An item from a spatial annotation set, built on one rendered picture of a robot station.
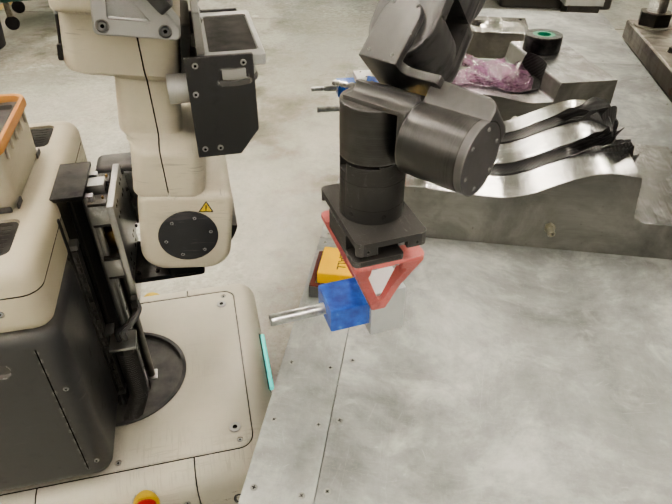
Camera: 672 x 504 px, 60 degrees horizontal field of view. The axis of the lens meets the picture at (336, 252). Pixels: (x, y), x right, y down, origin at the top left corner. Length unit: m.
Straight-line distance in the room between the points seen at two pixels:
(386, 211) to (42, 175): 0.79
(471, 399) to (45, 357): 0.67
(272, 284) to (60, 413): 1.09
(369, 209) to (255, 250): 1.75
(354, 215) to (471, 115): 0.13
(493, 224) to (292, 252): 1.39
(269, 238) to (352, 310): 1.73
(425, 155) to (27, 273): 0.67
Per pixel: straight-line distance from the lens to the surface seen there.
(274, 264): 2.15
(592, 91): 1.29
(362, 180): 0.48
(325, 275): 0.77
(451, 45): 0.50
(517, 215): 0.89
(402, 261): 0.51
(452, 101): 0.45
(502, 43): 1.68
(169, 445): 1.31
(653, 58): 1.97
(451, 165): 0.42
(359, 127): 0.46
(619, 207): 0.91
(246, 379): 1.39
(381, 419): 0.66
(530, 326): 0.79
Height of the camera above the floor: 1.32
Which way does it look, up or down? 37 degrees down
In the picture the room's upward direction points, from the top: straight up
